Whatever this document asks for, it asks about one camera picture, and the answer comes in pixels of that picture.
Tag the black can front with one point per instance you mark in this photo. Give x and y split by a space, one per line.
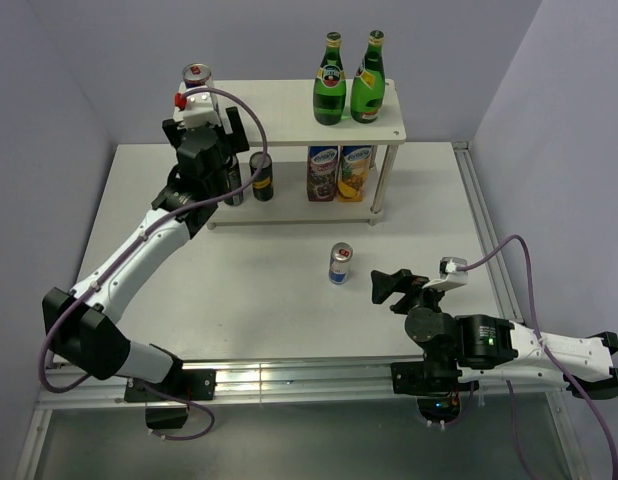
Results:
234 181

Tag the black can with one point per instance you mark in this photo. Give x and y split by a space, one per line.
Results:
234 181
262 185

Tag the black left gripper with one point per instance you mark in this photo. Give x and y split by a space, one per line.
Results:
236 139

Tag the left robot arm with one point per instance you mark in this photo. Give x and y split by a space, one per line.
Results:
81 323

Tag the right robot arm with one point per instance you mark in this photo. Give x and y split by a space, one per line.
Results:
472 351

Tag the white two-tier shelf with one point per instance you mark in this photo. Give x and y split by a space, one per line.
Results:
284 107

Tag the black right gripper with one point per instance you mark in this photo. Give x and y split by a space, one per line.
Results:
400 281

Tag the green glass bottle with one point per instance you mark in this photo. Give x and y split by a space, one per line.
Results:
329 90
368 86

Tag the aluminium front rail frame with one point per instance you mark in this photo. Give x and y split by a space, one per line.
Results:
255 382

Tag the blue silver can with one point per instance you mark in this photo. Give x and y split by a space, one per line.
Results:
341 256
197 75

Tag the yellow pineapple juice carton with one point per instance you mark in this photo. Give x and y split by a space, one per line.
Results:
353 171

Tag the purple grape juice carton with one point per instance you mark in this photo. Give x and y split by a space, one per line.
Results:
322 164

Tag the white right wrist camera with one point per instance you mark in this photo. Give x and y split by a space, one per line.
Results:
452 275

